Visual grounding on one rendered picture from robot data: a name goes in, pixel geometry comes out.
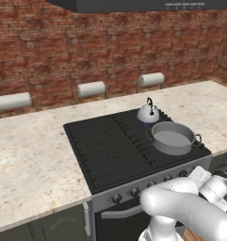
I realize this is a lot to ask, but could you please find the dark range hood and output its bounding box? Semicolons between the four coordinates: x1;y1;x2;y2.
45;0;227;14

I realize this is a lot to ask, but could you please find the dark green cabinet front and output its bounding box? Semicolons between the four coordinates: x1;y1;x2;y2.
210;150;227;173

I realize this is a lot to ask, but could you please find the dark green cabinet door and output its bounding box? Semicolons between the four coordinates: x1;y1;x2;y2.
27;203;89;241
0;223;32;241

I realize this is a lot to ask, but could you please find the black and steel stove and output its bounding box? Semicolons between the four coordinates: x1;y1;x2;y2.
62;107;214;241

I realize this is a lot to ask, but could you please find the grey two-handled pot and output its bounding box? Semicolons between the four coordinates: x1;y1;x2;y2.
145;120;203;156

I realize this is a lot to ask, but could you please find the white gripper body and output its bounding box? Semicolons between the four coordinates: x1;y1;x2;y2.
187;165;213;187

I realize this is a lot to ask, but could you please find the black oven door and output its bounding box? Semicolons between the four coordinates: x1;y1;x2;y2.
93;198;154;241

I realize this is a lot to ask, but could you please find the silver oven door handle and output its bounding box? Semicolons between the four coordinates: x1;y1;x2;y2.
100;204;144;220

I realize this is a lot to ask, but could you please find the silver kettle with black handle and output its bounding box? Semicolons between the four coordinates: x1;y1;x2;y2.
136;97;161;124

